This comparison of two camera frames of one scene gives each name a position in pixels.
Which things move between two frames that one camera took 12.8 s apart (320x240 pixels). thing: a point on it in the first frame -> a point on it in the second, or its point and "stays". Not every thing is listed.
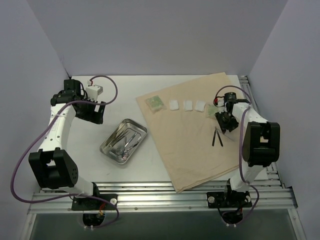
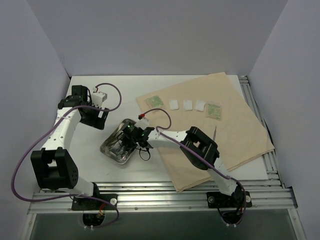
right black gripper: (225, 124) -> (127, 139)
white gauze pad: (200, 105) stays
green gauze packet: (154, 103) stays
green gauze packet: (212, 110) stays
